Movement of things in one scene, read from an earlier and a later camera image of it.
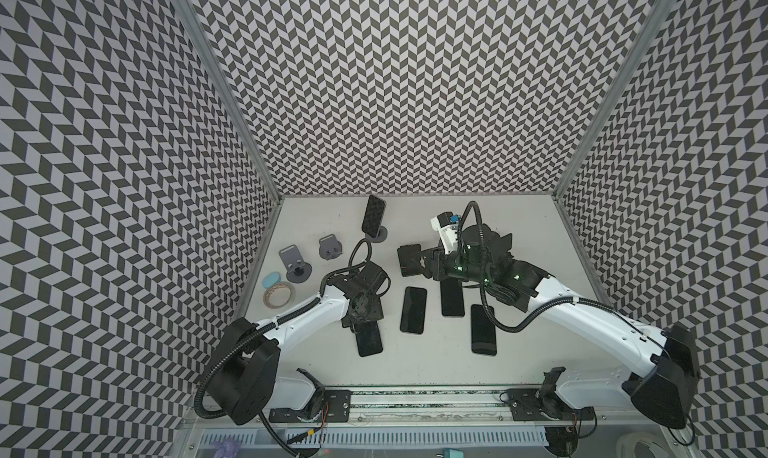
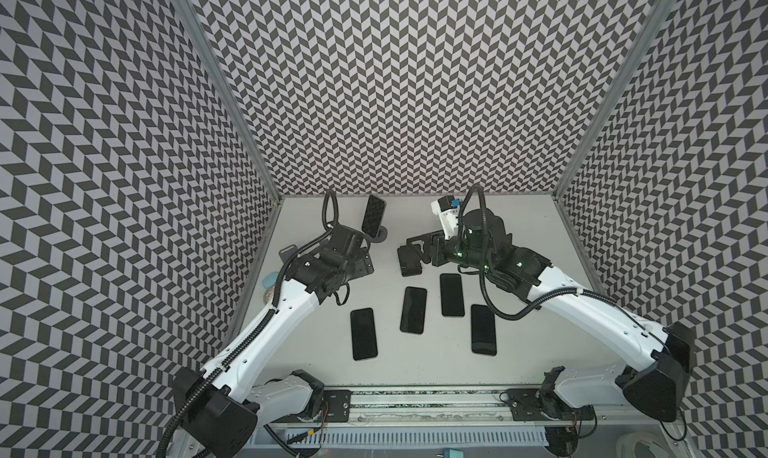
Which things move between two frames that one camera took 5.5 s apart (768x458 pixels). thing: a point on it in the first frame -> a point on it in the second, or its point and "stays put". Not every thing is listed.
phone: x=368 y=338 stays put
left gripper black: x=375 y=314 -> x=363 y=263
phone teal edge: x=374 y=216 stays put
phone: x=483 y=330 stays put
